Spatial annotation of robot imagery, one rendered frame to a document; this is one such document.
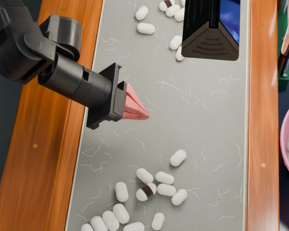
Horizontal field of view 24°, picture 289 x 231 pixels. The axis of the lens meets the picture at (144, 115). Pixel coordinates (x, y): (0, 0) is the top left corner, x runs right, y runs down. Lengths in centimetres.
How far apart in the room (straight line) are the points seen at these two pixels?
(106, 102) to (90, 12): 33
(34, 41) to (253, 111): 44
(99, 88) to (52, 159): 18
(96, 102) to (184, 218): 25
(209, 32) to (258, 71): 40
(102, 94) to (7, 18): 19
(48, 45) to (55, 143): 23
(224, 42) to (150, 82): 39
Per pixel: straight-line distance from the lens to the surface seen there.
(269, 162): 118
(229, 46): 92
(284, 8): 142
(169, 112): 124
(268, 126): 122
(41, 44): 101
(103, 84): 107
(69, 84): 104
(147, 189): 114
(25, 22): 103
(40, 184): 116
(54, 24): 109
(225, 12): 93
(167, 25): 136
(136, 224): 112
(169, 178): 116
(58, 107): 123
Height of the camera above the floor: 180
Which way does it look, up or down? 59 degrees down
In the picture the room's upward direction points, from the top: straight up
